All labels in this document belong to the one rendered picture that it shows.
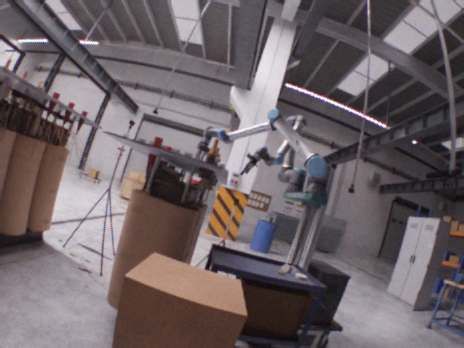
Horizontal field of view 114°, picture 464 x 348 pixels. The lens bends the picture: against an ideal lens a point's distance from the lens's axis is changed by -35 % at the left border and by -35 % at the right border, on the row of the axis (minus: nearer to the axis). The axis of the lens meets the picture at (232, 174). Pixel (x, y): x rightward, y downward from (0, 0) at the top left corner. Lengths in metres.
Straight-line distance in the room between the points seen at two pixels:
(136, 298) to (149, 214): 0.87
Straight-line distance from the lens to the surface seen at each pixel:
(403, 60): 12.75
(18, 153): 2.39
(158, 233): 1.50
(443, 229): 5.57
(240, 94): 7.81
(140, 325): 0.76
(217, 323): 0.70
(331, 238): 11.28
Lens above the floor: 1.22
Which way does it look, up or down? 6 degrees up
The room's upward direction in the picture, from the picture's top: 17 degrees clockwise
